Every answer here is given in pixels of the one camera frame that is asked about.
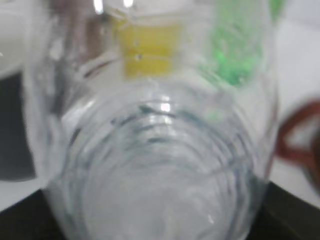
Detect green soda bottle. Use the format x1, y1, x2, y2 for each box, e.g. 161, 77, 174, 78
199, 0, 286, 87

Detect yellow paper cup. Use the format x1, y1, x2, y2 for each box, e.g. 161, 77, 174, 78
110, 9, 184, 79

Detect red ceramic cup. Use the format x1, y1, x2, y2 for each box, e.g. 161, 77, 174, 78
275, 98, 320, 193

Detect clear water bottle green label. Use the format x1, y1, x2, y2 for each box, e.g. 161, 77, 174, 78
23, 0, 277, 240

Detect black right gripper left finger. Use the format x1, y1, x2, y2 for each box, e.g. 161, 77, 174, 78
0, 190, 63, 240

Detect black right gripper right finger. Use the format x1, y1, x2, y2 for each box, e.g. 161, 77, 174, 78
254, 183, 320, 240

